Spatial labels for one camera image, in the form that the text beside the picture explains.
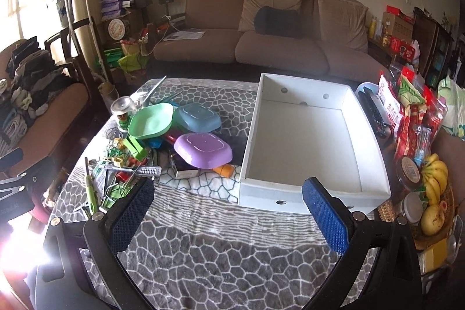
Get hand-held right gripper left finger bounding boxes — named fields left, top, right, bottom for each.
left=36, top=178, right=155, bottom=310

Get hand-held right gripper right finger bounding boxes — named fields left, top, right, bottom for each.
left=302, top=177, right=424, bottom=310

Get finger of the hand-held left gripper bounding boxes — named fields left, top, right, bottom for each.
left=0, top=147, right=24, bottom=171
left=0, top=175, right=28, bottom=196

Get green-handled stick lighter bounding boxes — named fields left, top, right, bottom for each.
left=85, top=157, right=101, bottom=215

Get green clip tongs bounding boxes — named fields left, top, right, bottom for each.
left=124, top=136, right=151, bottom=160

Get white cardboard box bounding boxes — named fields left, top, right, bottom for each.
left=239, top=73, right=392, bottom=215

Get steel wire whisk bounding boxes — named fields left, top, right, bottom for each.
left=105, top=126, right=128, bottom=158

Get green plastic dish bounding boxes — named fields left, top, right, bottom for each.
left=128, top=103, right=174, bottom=141

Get purple plastic dish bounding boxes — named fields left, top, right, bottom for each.
left=174, top=133, right=233, bottom=169

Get blue plastic dish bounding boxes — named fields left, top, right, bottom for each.
left=171, top=103, right=222, bottom=133

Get small steel grater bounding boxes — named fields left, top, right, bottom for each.
left=136, top=166, right=162, bottom=180

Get wicker basket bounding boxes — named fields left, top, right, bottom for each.
left=378, top=187, right=458, bottom=250

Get wooden armchair with orange cushion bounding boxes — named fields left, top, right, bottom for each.
left=0, top=19, right=99, bottom=183

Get small black carton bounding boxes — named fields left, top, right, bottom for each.
left=171, top=154, right=198, bottom=180

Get jar with white lid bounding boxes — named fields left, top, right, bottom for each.
left=394, top=192, right=424, bottom=223

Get jar with brown lid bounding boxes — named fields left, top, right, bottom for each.
left=396, top=155, right=424, bottom=191

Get yellow pear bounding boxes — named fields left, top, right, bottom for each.
left=421, top=205, right=446, bottom=236

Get clear jar with green label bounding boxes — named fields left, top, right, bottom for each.
left=111, top=96, right=138, bottom=131

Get bunch of bananas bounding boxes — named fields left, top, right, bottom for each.
left=421, top=153, right=449, bottom=205

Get black remote control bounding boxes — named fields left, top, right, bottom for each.
left=361, top=88, right=391, bottom=136

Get silver garlic press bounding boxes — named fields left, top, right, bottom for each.
left=140, top=76, right=184, bottom=107

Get white and red snack packet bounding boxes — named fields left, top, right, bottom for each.
left=377, top=72, right=404, bottom=125

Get light blue basket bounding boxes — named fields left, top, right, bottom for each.
left=354, top=81, right=386, bottom=114

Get green and white snack packet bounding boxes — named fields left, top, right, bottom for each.
left=398, top=76, right=427, bottom=107

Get green bag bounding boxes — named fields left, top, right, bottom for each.
left=118, top=41, right=149, bottom=73

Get white floor stand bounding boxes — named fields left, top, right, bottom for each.
left=58, top=0, right=110, bottom=85

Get potted plant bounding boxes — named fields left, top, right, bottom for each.
left=31, top=0, right=78, bottom=29

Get round printed tin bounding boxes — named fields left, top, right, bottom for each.
left=107, top=19, right=128, bottom=41

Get brown sofa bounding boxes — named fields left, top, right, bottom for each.
left=153, top=0, right=391, bottom=80

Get stack of purple boxes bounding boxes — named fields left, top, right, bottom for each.
left=100, top=0, right=133, bottom=22

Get papers on sofa seat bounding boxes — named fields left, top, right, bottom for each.
left=162, top=30, right=206, bottom=42

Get beige sofa cushion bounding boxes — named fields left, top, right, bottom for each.
left=314, top=0, right=369, bottom=54
left=238, top=0, right=306, bottom=33

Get dark lumbar cushion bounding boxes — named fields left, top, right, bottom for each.
left=254, top=6, right=301, bottom=39

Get brown cardboard box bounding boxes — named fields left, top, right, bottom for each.
left=381, top=10, right=413, bottom=38

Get dark wooden cabinet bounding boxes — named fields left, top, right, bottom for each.
left=412, top=7, right=455, bottom=85

